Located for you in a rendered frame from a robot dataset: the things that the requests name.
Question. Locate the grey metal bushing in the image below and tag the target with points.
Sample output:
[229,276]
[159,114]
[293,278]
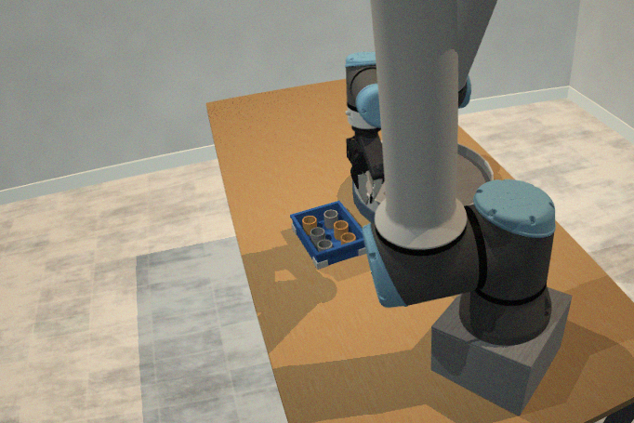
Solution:
[330,217]
[324,244]
[317,234]

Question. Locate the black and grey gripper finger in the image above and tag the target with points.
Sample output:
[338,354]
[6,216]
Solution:
[376,185]
[359,178]

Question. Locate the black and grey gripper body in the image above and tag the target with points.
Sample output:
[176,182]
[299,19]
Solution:
[355,154]

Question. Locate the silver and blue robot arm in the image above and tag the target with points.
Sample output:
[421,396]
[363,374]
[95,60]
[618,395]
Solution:
[423,248]

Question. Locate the blue crate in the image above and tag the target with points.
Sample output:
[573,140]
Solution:
[338,252]

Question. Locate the bronze bushing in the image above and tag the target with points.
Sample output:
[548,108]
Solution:
[347,237]
[309,222]
[340,227]

